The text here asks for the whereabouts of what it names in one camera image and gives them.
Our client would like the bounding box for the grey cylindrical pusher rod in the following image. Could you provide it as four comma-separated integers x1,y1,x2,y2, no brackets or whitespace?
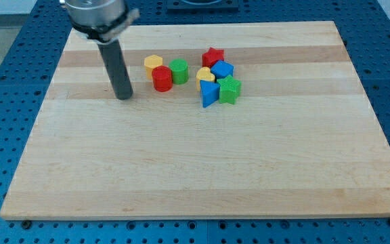
98,40,133,100

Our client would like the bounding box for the red cylinder block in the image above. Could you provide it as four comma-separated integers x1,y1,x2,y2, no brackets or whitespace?
152,66,173,92

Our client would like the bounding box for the green cylinder block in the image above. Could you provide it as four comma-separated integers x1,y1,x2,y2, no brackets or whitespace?
169,58,189,85

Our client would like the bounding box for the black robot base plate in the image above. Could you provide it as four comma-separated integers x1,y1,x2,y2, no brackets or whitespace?
165,0,240,12

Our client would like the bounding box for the blue triangle block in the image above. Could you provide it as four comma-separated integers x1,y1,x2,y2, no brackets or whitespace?
200,80,220,108

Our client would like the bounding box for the yellow hexagon block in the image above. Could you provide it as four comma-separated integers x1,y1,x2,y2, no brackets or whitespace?
144,55,163,80

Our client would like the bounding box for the blue cube block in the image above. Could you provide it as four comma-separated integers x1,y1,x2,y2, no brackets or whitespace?
211,60,234,79

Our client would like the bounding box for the yellow heart block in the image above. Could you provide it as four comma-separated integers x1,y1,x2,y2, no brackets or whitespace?
196,66,215,92

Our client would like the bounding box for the green star block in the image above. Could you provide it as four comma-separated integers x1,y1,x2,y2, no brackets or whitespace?
217,75,242,104

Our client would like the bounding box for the red star block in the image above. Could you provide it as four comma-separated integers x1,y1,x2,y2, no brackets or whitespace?
202,47,225,68

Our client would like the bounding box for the wooden board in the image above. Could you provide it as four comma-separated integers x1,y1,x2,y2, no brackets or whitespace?
0,21,390,220

